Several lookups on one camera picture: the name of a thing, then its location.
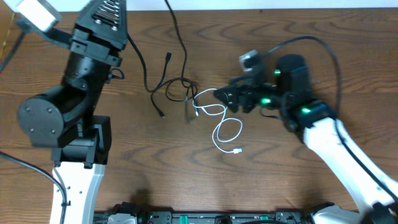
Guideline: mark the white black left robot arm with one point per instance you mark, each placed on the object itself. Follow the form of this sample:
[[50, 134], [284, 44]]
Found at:
[[63, 118]]

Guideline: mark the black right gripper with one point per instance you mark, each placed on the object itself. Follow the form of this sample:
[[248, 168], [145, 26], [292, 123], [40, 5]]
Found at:
[[245, 99]]

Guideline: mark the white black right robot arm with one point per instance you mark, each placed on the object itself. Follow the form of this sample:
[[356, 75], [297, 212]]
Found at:
[[319, 128]]

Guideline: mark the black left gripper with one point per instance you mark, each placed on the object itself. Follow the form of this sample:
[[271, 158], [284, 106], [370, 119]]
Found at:
[[97, 46]]

